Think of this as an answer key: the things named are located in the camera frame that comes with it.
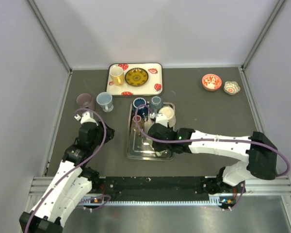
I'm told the cream white mug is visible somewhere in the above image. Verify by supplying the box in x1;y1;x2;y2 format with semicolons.
159;106;176;128

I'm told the purple mug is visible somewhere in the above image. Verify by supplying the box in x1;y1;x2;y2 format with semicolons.
76;93;95;110

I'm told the light blue mug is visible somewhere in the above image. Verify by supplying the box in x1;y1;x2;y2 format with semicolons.
96;92;113;113

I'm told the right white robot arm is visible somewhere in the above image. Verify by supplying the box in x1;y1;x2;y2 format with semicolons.
148;123;277;194

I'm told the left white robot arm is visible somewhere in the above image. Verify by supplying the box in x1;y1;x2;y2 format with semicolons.
19;120;114;233

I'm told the dark blue mug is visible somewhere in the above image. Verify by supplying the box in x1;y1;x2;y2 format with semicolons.
132;97;148;117

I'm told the grey-blue mug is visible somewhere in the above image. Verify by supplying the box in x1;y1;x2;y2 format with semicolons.
149;96;164;114

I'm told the yellow mug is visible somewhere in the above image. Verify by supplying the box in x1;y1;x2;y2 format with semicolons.
109;66;124;86

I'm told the brown ribbed cup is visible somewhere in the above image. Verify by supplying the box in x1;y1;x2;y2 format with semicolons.
132;115;144;133

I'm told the silver metal tray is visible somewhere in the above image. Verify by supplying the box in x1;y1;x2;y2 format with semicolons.
126;103;176;161

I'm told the strawberry pattern white tray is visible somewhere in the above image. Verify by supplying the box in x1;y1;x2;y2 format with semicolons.
106;63;163;96

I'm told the yellow patterned small plate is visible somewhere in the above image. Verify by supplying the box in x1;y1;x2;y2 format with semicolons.
125;68;149;87

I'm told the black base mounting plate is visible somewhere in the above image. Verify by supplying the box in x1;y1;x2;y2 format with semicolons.
89;176;240;201

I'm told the orange patterned bowl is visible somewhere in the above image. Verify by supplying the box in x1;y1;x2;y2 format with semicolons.
202;74;222;91

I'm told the small flower-shaped bowl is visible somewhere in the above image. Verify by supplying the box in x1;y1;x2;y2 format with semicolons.
223;81;241;95

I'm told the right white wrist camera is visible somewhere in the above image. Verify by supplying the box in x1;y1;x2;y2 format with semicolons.
149;113;168;127

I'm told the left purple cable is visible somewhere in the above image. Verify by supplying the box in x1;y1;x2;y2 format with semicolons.
24;108;112;233

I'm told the grey slotted cable duct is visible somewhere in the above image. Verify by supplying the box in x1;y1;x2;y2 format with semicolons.
77;192;237;209

